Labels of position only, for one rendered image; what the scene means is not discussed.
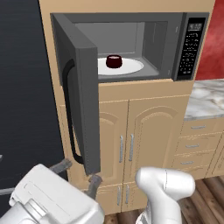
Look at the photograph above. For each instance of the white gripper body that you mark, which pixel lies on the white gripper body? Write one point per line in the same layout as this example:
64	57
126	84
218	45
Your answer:
55	194

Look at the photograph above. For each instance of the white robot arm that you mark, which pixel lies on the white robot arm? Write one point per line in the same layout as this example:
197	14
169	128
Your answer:
163	186

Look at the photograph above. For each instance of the dark grey microwave door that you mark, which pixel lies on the dark grey microwave door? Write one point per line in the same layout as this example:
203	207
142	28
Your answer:
84	102

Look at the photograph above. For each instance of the dark red mug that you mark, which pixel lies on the dark red mug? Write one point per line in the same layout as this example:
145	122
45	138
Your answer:
113	61

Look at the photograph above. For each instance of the white microwave turntable plate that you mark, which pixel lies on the white microwave turntable plate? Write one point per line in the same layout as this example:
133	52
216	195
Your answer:
131	66

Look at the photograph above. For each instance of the dark grey microwave oven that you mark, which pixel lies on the dark grey microwave oven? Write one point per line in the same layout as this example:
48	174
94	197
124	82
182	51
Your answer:
163	43

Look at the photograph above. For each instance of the small beige cupboard door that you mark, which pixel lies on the small beige cupboard door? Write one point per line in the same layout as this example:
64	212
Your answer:
135	198
109	198

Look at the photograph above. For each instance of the beige arched cupboard door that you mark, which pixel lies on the beige arched cupboard door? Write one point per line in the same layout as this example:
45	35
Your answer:
110	131
157	131

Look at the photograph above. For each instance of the black fridge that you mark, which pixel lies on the black fridge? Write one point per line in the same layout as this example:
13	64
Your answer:
26	87

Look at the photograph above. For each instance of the beige drawer front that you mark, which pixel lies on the beige drawer front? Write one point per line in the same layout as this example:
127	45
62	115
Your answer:
208	143
204	159
198	172
210	127

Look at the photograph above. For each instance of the beige corner cupboard door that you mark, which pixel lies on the beige corner cupboard door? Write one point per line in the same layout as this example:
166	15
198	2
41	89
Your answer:
218	163

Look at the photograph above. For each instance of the beige tall cabinet frame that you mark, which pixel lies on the beige tall cabinet frame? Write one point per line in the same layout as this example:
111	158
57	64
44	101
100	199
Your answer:
140	89

